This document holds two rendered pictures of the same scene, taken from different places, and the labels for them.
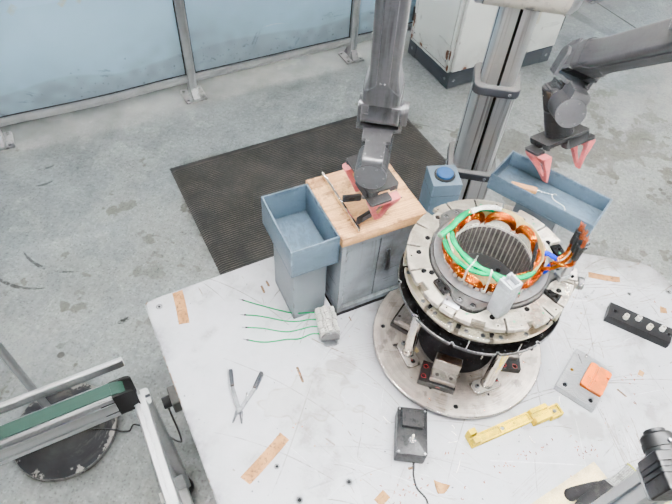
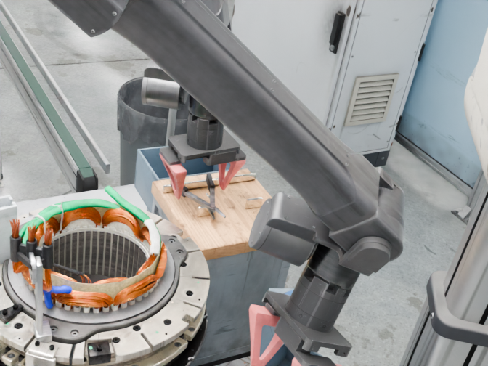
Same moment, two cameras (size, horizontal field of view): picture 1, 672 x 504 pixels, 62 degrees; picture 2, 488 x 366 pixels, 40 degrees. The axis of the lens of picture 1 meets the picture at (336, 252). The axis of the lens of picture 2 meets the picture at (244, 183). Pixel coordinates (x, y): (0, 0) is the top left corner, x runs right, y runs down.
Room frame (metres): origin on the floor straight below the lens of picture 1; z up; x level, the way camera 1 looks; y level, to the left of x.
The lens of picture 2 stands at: (0.83, -1.01, 1.72)
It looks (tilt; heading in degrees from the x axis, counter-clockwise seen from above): 32 degrees down; 86
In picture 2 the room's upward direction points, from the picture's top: 11 degrees clockwise
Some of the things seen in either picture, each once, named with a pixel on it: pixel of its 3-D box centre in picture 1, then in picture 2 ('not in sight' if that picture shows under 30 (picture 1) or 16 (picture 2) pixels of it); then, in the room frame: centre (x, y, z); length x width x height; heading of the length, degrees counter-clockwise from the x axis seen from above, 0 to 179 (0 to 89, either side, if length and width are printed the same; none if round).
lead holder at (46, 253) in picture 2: (577, 244); (32, 252); (0.65, -0.41, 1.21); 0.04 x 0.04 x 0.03; 33
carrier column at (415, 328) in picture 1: (414, 329); not in sight; (0.64, -0.18, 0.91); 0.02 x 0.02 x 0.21
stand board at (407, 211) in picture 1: (364, 200); (224, 210); (0.87, -0.05, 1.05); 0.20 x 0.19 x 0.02; 119
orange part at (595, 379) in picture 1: (595, 379); not in sight; (0.62, -0.60, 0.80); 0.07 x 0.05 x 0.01; 146
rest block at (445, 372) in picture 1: (445, 370); not in sight; (0.59, -0.25, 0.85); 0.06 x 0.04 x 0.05; 75
